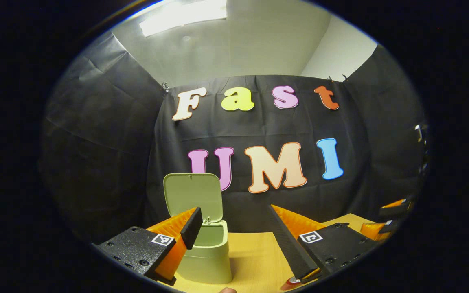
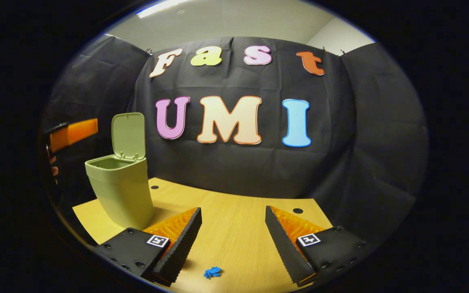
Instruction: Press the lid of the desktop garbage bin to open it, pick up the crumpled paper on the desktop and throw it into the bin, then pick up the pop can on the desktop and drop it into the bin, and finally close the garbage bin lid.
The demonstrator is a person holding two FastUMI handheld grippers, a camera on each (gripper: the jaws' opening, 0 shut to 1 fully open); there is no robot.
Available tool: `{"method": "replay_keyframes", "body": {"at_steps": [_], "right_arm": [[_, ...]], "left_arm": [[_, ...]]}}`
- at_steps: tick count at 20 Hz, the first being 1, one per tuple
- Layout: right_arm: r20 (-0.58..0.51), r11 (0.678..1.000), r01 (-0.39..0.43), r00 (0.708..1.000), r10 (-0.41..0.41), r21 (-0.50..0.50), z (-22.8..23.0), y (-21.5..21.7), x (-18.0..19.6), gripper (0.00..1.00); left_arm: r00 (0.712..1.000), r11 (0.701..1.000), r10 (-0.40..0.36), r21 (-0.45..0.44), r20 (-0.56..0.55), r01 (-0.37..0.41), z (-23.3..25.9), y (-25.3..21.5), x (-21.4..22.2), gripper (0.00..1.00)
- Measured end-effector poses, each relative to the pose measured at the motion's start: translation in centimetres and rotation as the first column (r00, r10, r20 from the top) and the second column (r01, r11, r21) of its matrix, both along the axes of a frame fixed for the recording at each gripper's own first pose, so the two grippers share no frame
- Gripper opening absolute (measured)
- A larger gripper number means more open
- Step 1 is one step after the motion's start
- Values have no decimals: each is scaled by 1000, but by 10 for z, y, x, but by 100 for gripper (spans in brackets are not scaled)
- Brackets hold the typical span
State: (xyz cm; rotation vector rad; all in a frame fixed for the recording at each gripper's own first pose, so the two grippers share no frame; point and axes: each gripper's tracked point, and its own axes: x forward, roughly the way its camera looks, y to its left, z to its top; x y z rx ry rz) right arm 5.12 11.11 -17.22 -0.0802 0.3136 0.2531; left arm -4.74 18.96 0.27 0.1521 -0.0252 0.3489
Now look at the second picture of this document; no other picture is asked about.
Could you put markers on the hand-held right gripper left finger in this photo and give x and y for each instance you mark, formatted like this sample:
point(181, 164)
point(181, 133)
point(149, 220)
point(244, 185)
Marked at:
point(181, 248)

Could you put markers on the wooden desktop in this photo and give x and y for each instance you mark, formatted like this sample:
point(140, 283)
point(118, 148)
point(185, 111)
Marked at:
point(234, 228)

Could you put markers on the blue paper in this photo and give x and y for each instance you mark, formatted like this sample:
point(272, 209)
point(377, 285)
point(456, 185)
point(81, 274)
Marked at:
point(212, 272)

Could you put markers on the black backdrop cloth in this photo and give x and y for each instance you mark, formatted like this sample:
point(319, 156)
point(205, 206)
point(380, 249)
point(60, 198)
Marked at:
point(360, 142)

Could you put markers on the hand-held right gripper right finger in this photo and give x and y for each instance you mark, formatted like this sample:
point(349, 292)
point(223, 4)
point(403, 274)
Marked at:
point(283, 248)

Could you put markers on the green desktop garbage bin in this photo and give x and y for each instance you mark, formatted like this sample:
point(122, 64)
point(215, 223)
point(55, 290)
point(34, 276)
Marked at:
point(124, 191)

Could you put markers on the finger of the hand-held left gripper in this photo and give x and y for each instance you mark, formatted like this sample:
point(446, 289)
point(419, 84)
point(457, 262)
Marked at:
point(75, 132)

